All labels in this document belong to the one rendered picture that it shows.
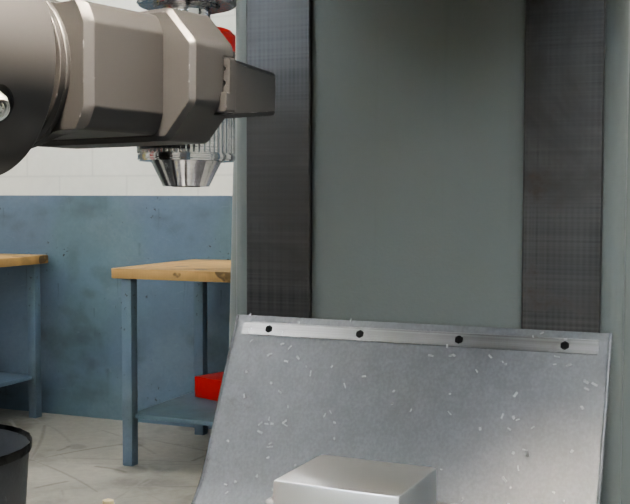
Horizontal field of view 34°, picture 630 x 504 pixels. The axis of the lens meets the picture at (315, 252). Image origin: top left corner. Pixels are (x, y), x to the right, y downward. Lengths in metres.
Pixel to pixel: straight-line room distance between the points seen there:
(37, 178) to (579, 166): 5.16
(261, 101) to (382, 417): 0.39
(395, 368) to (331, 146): 0.19
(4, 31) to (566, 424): 0.54
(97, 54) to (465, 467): 0.49
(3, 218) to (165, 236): 1.04
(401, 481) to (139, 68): 0.21
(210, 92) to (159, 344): 5.04
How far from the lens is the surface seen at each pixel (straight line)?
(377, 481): 0.47
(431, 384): 0.82
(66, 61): 0.42
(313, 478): 0.47
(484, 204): 0.83
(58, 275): 5.77
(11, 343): 6.01
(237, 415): 0.87
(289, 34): 0.89
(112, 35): 0.42
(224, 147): 0.49
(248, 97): 0.49
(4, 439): 2.67
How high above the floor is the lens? 1.19
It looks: 3 degrees down
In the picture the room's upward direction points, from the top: straight up
